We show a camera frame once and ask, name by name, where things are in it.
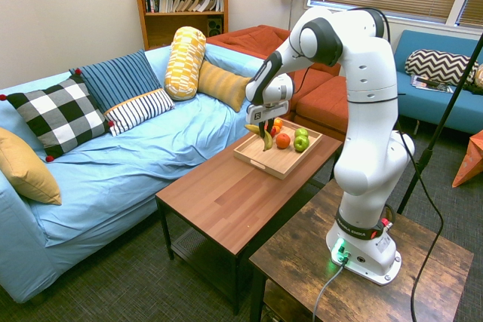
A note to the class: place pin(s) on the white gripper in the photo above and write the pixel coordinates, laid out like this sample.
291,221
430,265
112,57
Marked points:
266,112

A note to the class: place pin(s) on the yellow banana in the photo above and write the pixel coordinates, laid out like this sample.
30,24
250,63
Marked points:
268,141
251,128

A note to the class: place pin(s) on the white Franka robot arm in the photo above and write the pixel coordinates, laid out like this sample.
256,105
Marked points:
368,118

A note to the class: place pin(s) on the wooden serving tray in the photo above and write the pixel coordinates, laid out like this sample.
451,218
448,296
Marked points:
281,161

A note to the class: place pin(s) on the small orange fruit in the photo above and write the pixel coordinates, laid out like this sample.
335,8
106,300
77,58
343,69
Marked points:
274,130
278,123

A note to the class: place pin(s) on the large orange fruit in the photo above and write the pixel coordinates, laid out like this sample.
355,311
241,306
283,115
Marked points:
283,141

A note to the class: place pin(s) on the green apple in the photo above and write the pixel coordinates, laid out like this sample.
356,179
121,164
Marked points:
301,143
301,132

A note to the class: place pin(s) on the mustard striped cushion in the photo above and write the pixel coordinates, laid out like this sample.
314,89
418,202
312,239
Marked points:
222,82

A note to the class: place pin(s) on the orange sectional sofa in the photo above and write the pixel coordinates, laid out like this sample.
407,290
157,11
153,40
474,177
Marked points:
320,95

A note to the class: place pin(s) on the wooden coffee table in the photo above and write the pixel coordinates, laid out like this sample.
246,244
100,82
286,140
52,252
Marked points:
241,201

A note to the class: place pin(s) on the yellow white patterned bolster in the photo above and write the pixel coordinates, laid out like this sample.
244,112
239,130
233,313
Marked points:
185,62

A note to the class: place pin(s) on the small black speaker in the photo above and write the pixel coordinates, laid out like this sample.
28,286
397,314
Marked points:
214,26

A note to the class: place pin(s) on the white navy striped pillow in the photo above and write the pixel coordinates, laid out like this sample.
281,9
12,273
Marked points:
139,109

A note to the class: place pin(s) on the wooden bookshelf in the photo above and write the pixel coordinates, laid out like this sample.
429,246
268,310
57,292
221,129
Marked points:
170,29

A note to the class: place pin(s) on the row of books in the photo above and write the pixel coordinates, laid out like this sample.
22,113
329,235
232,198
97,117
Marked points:
185,4

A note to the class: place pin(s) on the light blue sofa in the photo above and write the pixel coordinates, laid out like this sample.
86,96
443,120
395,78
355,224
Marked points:
124,171

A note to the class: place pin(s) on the blue striped pillow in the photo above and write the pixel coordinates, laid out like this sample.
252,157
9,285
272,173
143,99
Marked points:
117,77

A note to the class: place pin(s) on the dark rustic wood table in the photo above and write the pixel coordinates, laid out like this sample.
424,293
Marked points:
302,280

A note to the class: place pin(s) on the teal blue couch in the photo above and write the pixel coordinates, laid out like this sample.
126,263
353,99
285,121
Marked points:
426,107

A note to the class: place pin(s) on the magazine stack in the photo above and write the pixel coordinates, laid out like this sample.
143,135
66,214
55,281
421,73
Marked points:
430,84

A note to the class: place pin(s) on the black white chevron bolster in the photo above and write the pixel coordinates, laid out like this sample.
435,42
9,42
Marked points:
437,63

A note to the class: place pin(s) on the black white checkered pillow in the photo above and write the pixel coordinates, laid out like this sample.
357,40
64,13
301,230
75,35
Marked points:
62,114

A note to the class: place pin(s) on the orange paper star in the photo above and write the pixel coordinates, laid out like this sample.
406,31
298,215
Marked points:
469,163

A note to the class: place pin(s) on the plain mustard pillow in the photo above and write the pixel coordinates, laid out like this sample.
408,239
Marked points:
26,169

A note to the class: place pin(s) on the black camera stand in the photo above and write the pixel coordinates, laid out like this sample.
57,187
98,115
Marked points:
449,111

